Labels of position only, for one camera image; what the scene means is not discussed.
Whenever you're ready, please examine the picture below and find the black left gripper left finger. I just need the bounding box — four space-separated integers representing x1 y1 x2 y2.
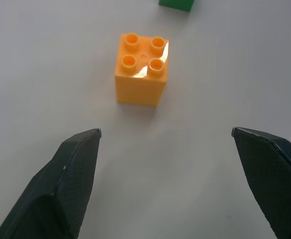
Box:
0 128 102 239

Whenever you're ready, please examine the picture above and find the green building block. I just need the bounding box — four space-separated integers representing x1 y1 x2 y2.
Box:
158 0 195 12

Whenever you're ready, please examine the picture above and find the orange studded building block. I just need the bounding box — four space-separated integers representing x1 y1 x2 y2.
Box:
113 33 171 107

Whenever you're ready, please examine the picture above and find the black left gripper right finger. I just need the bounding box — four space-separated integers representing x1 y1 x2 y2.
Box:
231 126 291 239

